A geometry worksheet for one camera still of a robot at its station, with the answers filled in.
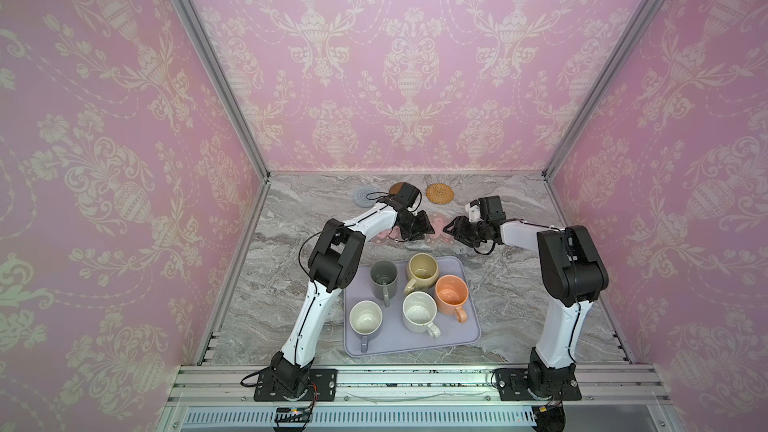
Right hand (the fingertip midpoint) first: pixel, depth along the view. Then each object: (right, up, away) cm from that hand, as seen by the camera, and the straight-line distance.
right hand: (449, 231), depth 101 cm
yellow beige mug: (-10, -11, -8) cm, 17 cm away
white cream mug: (-12, -22, -15) cm, 29 cm away
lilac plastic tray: (-30, -16, -11) cm, 36 cm away
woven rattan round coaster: (-1, +13, +15) cm, 20 cm away
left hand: (-6, -1, -1) cm, 6 cm away
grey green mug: (-22, -14, -10) cm, 28 cm away
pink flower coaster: (-20, -2, 0) cm, 20 cm away
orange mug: (-2, -18, -12) cm, 22 cm away
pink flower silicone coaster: (-3, +3, +4) cm, 6 cm away
